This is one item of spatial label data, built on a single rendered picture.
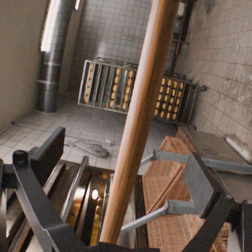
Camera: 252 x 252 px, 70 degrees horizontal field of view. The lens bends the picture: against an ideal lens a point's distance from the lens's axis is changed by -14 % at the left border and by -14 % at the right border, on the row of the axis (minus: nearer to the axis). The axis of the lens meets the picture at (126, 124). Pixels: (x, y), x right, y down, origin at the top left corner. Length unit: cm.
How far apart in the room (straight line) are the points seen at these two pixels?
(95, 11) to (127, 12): 81
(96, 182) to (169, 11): 199
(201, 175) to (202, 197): 2
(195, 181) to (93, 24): 525
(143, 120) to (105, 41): 507
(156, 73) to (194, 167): 10
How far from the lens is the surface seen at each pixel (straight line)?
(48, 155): 17
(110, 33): 529
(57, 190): 176
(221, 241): 96
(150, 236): 146
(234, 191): 126
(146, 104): 23
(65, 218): 130
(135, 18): 533
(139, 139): 24
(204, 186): 18
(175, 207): 84
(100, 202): 192
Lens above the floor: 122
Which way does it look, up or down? 4 degrees down
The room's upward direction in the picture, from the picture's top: 79 degrees counter-clockwise
